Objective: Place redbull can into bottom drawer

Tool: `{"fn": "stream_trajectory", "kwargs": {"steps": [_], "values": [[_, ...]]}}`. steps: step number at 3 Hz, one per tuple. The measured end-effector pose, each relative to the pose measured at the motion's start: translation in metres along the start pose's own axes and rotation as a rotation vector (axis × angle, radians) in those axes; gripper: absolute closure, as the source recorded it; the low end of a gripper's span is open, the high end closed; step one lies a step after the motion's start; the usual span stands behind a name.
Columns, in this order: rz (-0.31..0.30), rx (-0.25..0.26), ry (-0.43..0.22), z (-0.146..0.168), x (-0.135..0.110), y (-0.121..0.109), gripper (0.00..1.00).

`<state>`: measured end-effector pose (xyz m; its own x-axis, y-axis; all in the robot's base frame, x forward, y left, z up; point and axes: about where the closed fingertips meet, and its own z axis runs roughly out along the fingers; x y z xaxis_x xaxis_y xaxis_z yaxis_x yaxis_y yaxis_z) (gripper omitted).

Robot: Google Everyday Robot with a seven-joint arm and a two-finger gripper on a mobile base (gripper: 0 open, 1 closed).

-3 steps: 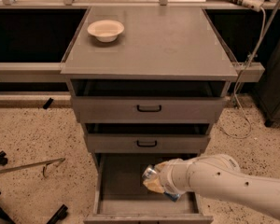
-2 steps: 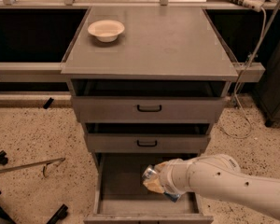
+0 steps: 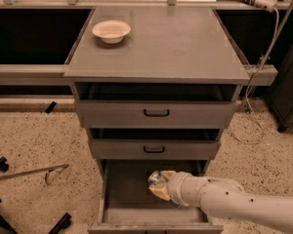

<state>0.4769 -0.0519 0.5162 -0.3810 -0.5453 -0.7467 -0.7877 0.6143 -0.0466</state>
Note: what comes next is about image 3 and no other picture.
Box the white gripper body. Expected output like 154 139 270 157
168 172 202 207

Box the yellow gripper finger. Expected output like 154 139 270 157
161 171 176 181
148 183 170 201

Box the blue silver redbull can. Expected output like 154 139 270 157
147 171 167 186

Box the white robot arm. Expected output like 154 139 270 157
148 171 293 234

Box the bottom grey drawer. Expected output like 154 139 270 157
88 160 223 234

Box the grey drawer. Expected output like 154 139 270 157
74 82 237 129
89 129 221 160
88 160 223 234

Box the middle grey drawer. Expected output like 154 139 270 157
89 129 221 160

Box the grey drawer cabinet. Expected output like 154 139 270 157
63 5 251 234

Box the top grey drawer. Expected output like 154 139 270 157
74 82 237 129

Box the metal rod on floor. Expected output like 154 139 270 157
0 164 69 181

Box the dark cabinet at right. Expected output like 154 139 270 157
268 43 293 133

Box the black chair base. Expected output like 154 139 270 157
0 156 72 234

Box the white cable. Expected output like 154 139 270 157
229 7 281 146

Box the grey aluminium rail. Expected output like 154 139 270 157
0 64 69 86

